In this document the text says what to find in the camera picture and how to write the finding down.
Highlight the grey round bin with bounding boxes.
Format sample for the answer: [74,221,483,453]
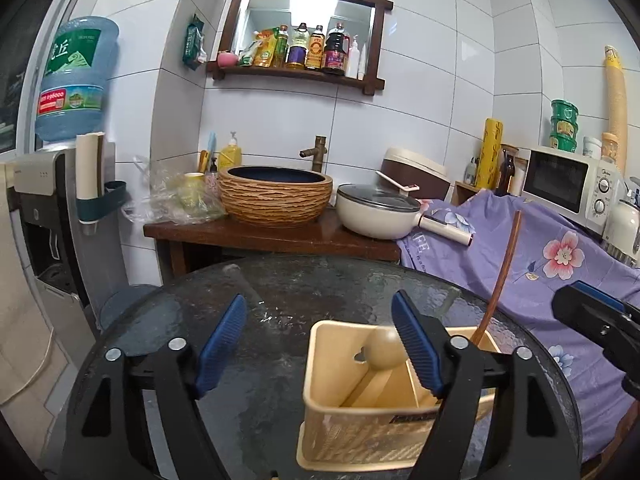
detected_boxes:
[99,284,162,333]

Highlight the yellow seasoning packet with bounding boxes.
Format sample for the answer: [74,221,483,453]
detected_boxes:
[252,29,281,67]

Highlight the light wooden spoon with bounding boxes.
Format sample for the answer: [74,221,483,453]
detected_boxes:
[340,327,411,408]

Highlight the purple label bottle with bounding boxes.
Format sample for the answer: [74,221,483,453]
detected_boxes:
[286,22,311,70]

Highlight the dark soy sauce bottle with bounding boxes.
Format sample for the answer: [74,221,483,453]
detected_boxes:
[322,22,349,77]

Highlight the brown ribbed sink basin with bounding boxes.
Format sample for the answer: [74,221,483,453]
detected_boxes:
[216,165,335,229]

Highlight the orange label bottle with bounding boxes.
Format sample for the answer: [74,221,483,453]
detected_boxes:
[305,25,327,72]

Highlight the brown white rice cooker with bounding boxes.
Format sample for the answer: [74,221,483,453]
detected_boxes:
[381,147,449,201]

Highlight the clear plastic bag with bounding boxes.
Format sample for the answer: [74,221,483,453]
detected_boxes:
[120,155,231,226]

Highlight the green oil bottle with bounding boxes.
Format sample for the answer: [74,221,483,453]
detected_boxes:
[272,25,291,67]

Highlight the tall sleeve of paper cups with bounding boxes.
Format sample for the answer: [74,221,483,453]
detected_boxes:
[603,45,628,171]

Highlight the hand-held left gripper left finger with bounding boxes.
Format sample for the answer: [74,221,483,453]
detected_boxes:
[65,294,248,480]

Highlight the blue water bottle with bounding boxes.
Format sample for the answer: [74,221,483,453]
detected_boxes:
[34,16,121,143]

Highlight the dark wooden framed mirror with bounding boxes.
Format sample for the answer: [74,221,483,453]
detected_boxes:
[206,0,394,98]

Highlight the glass pot lid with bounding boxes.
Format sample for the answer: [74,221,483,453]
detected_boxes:
[336,183,422,211]

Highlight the small wooden rack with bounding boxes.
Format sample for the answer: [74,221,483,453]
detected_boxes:
[451,180,483,206]

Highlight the paper cup dispenser teal holder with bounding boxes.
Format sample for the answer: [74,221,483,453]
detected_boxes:
[75,131,129,237]

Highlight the beige plastic utensil holder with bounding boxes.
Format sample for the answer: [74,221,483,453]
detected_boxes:
[296,319,503,471]

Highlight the white kettle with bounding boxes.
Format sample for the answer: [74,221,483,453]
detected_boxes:
[602,200,640,261]

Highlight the yellow cup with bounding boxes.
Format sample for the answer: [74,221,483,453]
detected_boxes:
[184,171,207,202]

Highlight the white rice paddle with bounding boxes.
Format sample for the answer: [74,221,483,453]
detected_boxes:
[375,170,420,192]

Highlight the brown glass bottle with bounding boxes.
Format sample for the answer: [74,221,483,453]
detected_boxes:
[495,144,518,196]

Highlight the yellow lidded jar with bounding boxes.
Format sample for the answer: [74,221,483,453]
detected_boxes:
[601,132,621,166]

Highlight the yellow dish soap bottle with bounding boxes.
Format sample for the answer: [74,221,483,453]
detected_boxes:
[217,131,243,173]

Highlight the white grey water dispenser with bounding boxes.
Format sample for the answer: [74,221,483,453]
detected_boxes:
[12,142,133,331]

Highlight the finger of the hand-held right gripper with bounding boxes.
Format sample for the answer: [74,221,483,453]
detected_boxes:
[552,280,640,402]

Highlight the yellow plastic roll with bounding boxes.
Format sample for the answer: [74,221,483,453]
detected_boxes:
[475,117,503,191]

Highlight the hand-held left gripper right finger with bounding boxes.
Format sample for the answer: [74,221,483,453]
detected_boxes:
[391,290,583,480]

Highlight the bronze bamboo faucet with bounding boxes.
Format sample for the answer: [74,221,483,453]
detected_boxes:
[299,135,328,173]

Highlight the white pump bottle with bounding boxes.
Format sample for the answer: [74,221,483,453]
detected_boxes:
[346,35,361,80]

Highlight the purple floral cloth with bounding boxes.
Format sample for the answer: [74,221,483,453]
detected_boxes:
[397,189,640,466]

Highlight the green hanging packet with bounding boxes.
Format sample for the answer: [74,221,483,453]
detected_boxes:
[181,14,208,71]

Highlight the dark wooden counter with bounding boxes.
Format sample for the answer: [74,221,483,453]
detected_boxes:
[143,207,403,291]

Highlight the white microwave oven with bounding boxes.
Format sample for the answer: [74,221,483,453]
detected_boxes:
[520,145,626,236]

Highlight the cream cooking pot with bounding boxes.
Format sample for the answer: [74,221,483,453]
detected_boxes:
[335,183,476,248]

